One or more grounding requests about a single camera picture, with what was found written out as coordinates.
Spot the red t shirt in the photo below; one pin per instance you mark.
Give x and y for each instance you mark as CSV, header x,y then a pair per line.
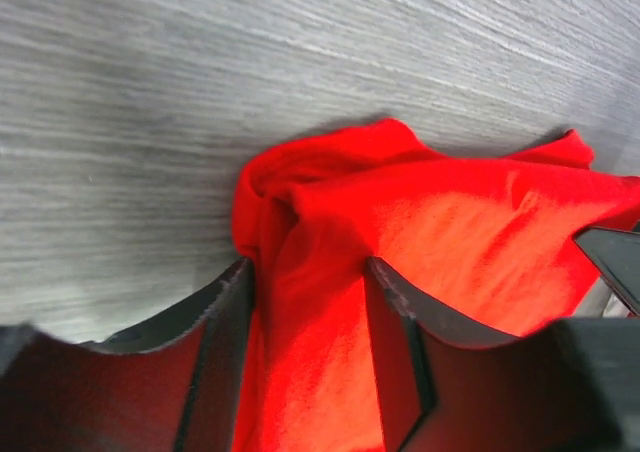
x,y
491,238

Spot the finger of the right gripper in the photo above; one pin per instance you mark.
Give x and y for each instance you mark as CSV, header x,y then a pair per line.
x,y
615,254

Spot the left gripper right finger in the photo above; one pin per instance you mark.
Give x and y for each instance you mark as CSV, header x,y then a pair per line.
x,y
446,382

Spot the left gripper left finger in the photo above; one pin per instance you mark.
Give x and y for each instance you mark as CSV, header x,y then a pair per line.
x,y
169,383

